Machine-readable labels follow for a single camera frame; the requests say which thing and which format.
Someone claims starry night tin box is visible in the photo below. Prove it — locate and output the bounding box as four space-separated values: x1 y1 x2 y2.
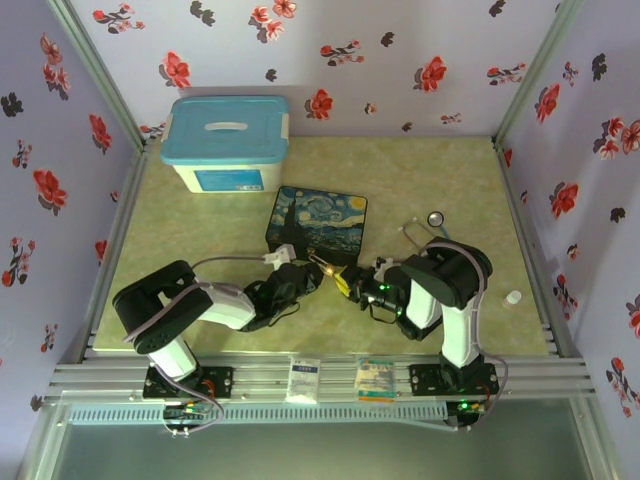
265 185 370 262

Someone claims thin black left gripper cable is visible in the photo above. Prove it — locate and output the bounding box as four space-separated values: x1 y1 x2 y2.
239 294 302 332

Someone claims thin black right gripper cable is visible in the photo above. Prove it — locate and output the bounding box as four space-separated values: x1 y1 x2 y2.
367 298 404 327

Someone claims slotted grey cable duct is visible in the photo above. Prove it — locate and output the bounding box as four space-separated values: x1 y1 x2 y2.
67 402 447 427

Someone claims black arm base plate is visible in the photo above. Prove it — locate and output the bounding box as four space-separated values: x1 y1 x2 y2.
408 363 500 396
143 365 235 400

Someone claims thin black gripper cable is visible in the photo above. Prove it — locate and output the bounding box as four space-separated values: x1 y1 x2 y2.
239 294 302 332
367 298 404 327

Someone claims aluminium frame post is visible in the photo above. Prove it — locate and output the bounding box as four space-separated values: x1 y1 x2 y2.
569 397 619 480
47 0 151 156
492 0 586 146
14 399 69 480

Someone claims wide aluminium frame rail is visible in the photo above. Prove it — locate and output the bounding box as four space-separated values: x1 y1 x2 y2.
47 352 599 402

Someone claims small circuit board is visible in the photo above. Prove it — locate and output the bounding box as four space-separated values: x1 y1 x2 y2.
447 397 486 432
163 403 214 439

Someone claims printed card packet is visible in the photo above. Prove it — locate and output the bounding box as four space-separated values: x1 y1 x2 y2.
354 356 398 403

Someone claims blue lidded storage box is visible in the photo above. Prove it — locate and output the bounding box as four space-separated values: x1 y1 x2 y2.
159 94 292 195

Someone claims stethoscope with blue tube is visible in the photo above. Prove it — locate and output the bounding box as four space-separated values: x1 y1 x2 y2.
398 209 455 253

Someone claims white packet blue label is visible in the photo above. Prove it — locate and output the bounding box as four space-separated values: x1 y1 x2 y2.
285 356 323 405

